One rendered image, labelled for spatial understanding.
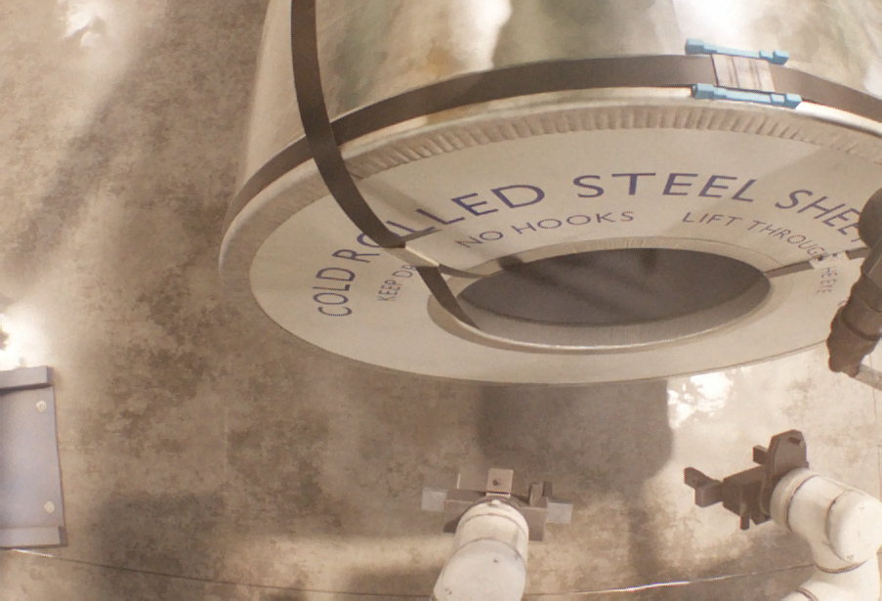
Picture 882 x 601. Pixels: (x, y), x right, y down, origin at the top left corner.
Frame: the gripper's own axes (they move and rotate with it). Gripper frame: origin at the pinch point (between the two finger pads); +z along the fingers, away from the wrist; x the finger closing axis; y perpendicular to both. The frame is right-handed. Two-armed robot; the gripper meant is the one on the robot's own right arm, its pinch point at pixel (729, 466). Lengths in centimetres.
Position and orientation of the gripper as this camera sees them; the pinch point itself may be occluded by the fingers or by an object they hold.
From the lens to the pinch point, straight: 120.4
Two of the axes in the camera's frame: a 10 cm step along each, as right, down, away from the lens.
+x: 9.6, -1.4, 2.4
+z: -2.5, -0.6, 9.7
